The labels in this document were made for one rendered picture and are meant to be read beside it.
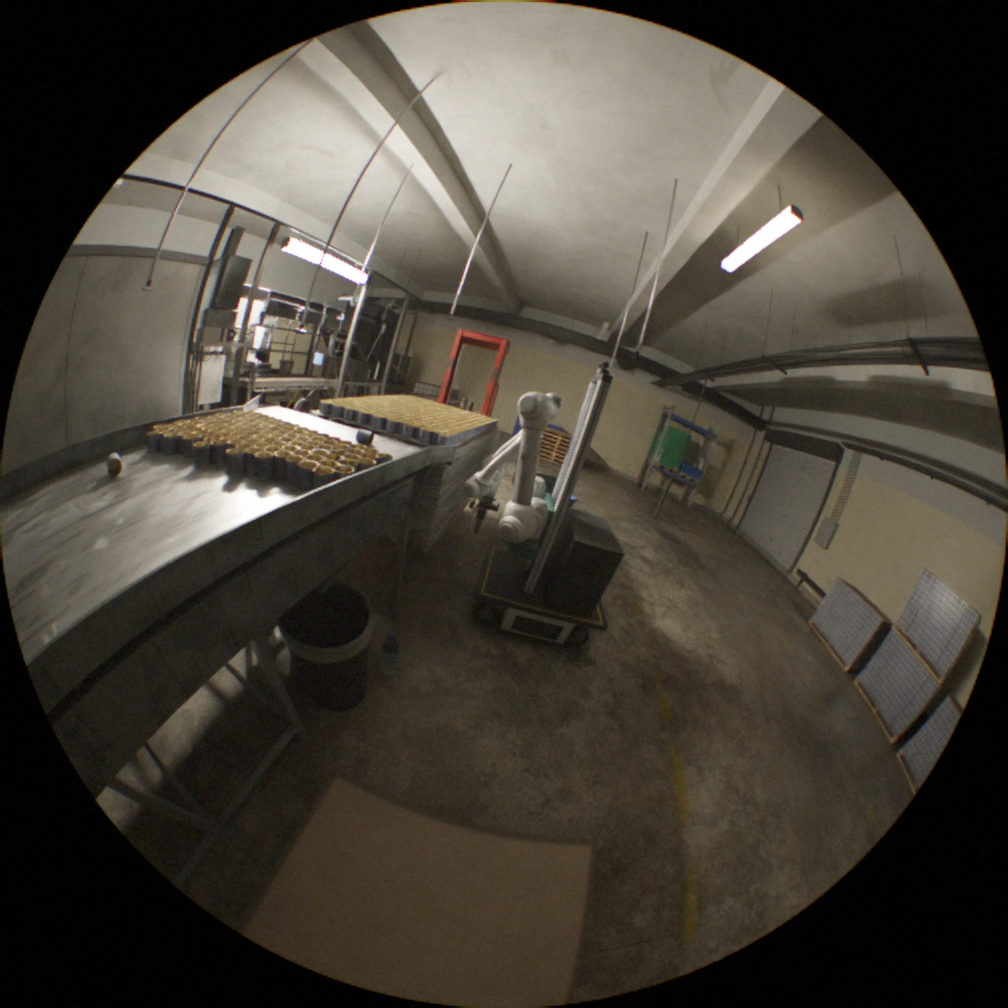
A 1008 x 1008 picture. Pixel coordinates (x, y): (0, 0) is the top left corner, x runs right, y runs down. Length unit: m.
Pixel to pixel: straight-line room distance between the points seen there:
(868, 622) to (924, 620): 1.14
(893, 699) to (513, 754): 5.48
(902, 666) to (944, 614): 0.96
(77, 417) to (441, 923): 3.60
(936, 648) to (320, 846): 6.22
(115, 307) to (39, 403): 0.94
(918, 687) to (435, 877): 5.74
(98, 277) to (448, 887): 3.99
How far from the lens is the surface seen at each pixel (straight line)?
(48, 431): 3.29
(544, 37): 3.61
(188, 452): 1.42
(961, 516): 7.88
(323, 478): 0.96
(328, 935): 1.47
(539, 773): 1.70
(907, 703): 5.94
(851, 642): 6.27
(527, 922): 1.49
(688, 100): 3.68
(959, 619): 5.85
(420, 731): 1.63
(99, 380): 3.24
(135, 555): 0.87
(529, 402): 1.35
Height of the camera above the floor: 1.50
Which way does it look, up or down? 21 degrees down
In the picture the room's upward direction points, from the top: 17 degrees clockwise
